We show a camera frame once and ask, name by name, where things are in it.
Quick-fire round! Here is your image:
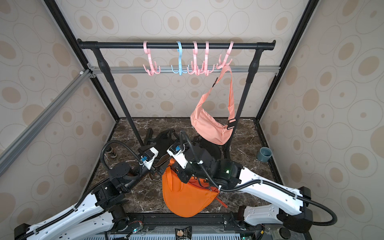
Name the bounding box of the orange sling bag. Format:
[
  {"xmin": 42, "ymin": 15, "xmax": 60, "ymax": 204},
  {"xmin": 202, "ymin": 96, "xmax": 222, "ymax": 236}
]
[{"xmin": 162, "ymin": 158, "xmax": 219, "ymax": 218}]

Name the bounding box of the pink sling bag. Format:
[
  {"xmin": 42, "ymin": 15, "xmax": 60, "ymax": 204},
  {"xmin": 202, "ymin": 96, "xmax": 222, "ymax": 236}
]
[{"xmin": 190, "ymin": 82, "xmax": 237, "ymax": 146}]

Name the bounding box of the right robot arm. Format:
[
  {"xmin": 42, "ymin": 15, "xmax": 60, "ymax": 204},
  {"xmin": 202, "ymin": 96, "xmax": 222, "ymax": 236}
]
[{"xmin": 167, "ymin": 131, "xmax": 338, "ymax": 234}]

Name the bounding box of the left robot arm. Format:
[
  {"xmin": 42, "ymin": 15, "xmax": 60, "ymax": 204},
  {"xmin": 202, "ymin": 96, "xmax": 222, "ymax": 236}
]
[{"xmin": 14, "ymin": 145, "xmax": 159, "ymax": 240}]

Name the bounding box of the black bag right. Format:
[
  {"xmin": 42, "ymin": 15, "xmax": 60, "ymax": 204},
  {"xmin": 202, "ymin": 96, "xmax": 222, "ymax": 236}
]
[{"xmin": 193, "ymin": 135, "xmax": 222, "ymax": 159}]

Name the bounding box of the black bag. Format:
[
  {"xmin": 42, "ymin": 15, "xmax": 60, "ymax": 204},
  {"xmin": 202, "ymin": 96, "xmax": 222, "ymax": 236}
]
[
  {"xmin": 154, "ymin": 129, "xmax": 180, "ymax": 158},
  {"xmin": 193, "ymin": 135, "xmax": 222, "ymax": 159}
]

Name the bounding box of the black bag left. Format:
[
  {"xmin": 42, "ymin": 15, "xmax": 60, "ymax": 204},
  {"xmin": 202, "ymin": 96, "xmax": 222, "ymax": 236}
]
[{"xmin": 154, "ymin": 129, "xmax": 180, "ymax": 158}]

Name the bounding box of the pink hook middle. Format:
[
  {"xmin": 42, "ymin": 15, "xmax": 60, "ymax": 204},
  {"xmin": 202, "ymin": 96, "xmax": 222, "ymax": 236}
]
[{"xmin": 187, "ymin": 41, "xmax": 200, "ymax": 76}]

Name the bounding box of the pink hook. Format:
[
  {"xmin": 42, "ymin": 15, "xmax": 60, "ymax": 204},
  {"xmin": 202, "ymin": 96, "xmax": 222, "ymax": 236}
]
[
  {"xmin": 187, "ymin": 41, "xmax": 200, "ymax": 76},
  {"xmin": 143, "ymin": 41, "xmax": 161, "ymax": 76},
  {"xmin": 199, "ymin": 41, "xmax": 215, "ymax": 76},
  {"xmin": 216, "ymin": 41, "xmax": 234, "ymax": 70}
]

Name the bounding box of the pink hook far left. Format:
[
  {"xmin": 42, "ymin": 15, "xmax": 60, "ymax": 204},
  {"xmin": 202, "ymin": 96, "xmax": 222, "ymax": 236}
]
[{"xmin": 143, "ymin": 41, "xmax": 161, "ymax": 76}]

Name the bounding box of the pink hook far right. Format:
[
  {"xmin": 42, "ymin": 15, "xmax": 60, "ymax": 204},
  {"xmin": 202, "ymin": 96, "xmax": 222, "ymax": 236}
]
[{"xmin": 216, "ymin": 41, "xmax": 234, "ymax": 70}]

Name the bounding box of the light blue hook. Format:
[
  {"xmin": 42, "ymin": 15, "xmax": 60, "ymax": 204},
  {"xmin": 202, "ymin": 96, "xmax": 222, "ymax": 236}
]
[{"xmin": 171, "ymin": 41, "xmax": 187, "ymax": 76}]

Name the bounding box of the small snack packet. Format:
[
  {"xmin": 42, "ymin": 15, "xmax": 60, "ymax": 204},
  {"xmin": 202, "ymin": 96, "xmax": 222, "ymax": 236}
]
[{"xmin": 175, "ymin": 226, "xmax": 193, "ymax": 240}]

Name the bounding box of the grey-blue cup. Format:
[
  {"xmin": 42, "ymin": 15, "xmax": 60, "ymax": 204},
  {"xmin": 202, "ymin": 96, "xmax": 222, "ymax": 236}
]
[{"xmin": 257, "ymin": 147, "xmax": 273, "ymax": 163}]

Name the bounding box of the black round knob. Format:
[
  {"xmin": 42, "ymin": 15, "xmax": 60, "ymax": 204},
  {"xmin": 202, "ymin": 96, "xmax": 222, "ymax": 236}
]
[{"xmin": 278, "ymin": 228, "xmax": 292, "ymax": 240}]

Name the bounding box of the black clothes rack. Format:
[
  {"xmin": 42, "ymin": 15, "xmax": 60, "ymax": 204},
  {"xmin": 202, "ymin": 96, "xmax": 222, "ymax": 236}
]
[{"xmin": 78, "ymin": 39, "xmax": 276, "ymax": 146}]

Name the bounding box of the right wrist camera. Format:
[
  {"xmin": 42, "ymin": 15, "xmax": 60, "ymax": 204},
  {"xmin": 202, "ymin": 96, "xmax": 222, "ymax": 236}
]
[{"xmin": 167, "ymin": 143, "xmax": 189, "ymax": 169}]

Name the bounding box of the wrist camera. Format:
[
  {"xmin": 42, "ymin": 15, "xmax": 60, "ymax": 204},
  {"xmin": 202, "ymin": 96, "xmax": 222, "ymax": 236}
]
[
  {"xmin": 167, "ymin": 143, "xmax": 189, "ymax": 169},
  {"xmin": 141, "ymin": 147, "xmax": 159, "ymax": 170}
]

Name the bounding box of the brown strap bag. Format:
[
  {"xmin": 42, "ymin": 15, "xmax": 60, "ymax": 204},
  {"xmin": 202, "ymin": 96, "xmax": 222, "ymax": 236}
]
[{"xmin": 149, "ymin": 154, "xmax": 171, "ymax": 182}]

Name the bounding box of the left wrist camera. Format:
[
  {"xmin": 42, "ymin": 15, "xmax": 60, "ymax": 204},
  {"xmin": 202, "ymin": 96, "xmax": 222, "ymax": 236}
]
[{"xmin": 141, "ymin": 147, "xmax": 159, "ymax": 170}]

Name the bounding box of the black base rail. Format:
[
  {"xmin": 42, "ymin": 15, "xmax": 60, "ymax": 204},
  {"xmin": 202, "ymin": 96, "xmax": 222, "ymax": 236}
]
[{"xmin": 53, "ymin": 211, "xmax": 304, "ymax": 240}]

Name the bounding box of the aluminium rail back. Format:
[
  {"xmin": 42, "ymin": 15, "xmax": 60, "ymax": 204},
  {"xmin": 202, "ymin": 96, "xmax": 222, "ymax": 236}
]
[{"xmin": 87, "ymin": 64, "xmax": 281, "ymax": 75}]

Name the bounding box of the aluminium rail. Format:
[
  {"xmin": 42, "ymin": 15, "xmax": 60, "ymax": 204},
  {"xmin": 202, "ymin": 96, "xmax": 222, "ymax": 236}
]
[
  {"xmin": 1, "ymin": 69, "xmax": 91, "ymax": 175},
  {"xmin": 87, "ymin": 64, "xmax": 281, "ymax": 75}
]

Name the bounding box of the aluminium rail left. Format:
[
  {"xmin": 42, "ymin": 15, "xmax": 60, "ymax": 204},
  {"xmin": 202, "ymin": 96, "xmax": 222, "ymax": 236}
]
[{"xmin": 1, "ymin": 69, "xmax": 91, "ymax": 175}]

